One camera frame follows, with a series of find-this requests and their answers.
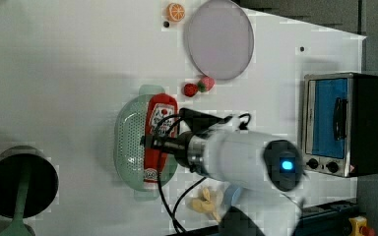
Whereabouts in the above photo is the green oval strainer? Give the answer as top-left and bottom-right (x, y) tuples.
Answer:
(113, 85), (178, 202)

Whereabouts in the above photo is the red strawberry toy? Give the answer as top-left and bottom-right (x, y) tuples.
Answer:
(183, 84), (198, 97)

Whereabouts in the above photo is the red ketchup bottle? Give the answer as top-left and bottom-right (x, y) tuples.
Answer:
(143, 93), (178, 190)

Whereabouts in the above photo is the blue bowl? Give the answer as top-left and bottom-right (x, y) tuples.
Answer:
(222, 185), (242, 209)

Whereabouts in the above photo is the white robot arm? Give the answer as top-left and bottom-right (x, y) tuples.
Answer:
(141, 129), (304, 236)

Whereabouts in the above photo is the black toaster oven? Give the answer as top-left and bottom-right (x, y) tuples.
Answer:
(301, 73), (378, 178)

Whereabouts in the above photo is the orange slice toy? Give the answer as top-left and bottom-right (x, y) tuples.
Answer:
(166, 3), (185, 22)

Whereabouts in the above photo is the green spatula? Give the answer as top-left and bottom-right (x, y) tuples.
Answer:
(0, 162), (33, 236)

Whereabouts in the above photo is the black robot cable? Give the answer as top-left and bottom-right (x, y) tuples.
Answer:
(151, 112), (252, 234)

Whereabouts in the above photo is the pink strawberry toy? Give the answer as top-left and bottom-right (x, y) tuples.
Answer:
(197, 77), (215, 92)

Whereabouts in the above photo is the lavender round plate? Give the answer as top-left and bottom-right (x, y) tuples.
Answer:
(186, 0), (254, 80)

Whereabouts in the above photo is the yellow banana peel toy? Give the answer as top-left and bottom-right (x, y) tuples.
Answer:
(191, 188), (223, 222)

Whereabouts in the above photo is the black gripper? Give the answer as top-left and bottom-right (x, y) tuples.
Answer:
(140, 132), (193, 167)

